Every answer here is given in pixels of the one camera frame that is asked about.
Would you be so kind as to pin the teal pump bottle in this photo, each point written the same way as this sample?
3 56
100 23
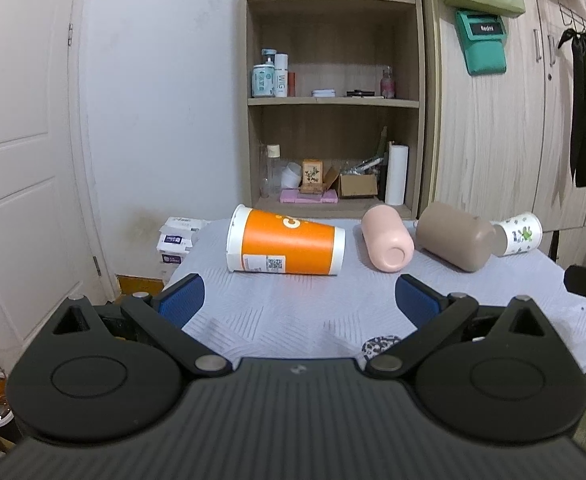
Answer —
262 77

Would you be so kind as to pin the wooden floral box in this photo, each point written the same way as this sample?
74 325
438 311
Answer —
312 176

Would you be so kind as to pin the red small bottle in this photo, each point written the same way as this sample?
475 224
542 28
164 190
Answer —
291 84

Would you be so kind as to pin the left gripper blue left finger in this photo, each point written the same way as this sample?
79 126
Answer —
160 324

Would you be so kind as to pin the grey patterned tablecloth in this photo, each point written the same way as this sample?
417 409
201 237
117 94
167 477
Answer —
286 316

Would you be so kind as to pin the clear bottle beige cap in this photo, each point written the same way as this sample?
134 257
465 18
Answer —
270 170

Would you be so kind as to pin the pink tumbler cup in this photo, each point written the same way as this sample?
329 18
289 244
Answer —
388 242

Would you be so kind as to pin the pink small bottle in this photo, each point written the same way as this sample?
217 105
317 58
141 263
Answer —
387 83

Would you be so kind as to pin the white tube bottle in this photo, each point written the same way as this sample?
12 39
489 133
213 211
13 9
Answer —
280 75

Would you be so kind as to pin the white tissue pack stack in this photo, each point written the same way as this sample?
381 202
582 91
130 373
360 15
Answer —
177 237

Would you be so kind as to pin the white small cup on shelf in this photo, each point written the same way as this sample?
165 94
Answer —
291 176

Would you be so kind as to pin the white door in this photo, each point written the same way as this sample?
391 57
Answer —
49 244

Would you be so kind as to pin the white floral paper cup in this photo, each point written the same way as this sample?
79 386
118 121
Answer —
518 234

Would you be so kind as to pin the teal Redmi pouch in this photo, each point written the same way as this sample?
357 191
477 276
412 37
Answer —
482 37

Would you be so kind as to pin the orange white paper cup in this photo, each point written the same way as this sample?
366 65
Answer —
263 242

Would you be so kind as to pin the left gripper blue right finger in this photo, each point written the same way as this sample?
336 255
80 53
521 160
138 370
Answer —
439 320

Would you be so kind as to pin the white paper towel roll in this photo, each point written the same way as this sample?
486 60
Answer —
397 171

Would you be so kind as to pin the black ribbon bow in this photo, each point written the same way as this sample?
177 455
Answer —
577 42

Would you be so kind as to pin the small cardboard box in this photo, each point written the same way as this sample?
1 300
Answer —
351 185

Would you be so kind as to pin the wooden shelf unit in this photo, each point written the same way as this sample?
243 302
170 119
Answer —
337 49

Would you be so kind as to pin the pink flat box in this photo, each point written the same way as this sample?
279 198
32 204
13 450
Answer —
296 196

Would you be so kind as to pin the taupe tumbler cup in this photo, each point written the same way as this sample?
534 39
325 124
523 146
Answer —
461 239

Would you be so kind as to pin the light wood wardrobe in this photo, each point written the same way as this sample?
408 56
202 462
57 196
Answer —
499 145

